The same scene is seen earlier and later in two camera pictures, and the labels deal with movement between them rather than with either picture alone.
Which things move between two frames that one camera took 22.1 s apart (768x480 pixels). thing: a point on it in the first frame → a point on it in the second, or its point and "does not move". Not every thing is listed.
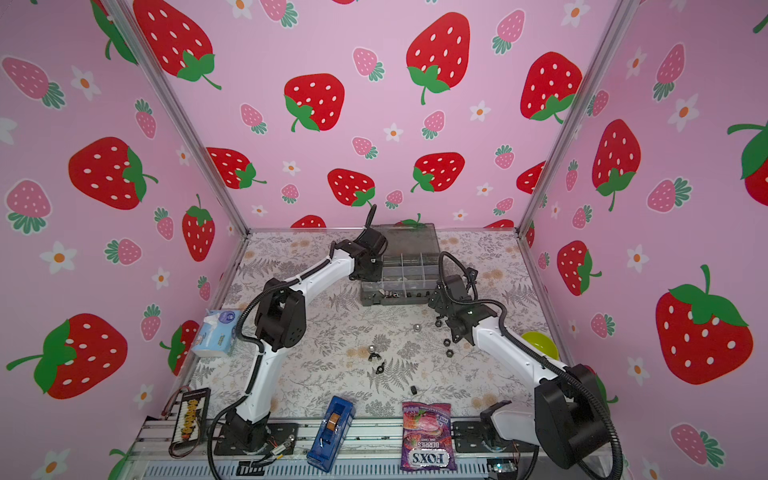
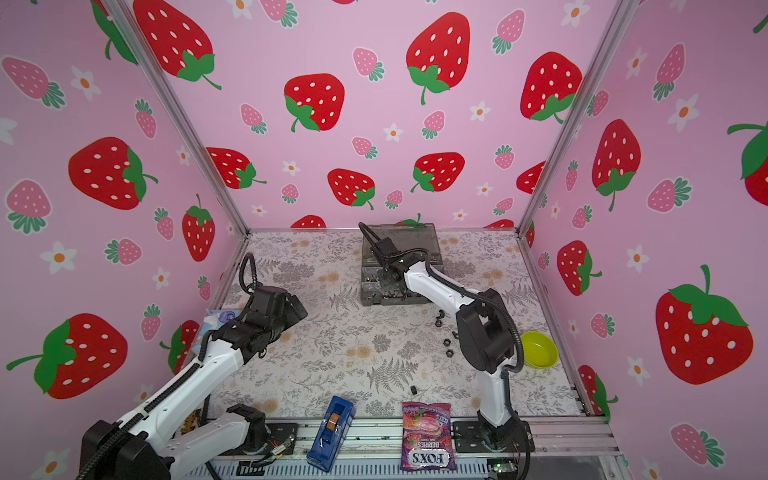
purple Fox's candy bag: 427,438 does not move
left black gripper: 377,276 → 292,315
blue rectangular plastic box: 331,433 does not move
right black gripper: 438,303 → 386,283
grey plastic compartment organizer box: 410,266 does not move
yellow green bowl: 543,343 does not move
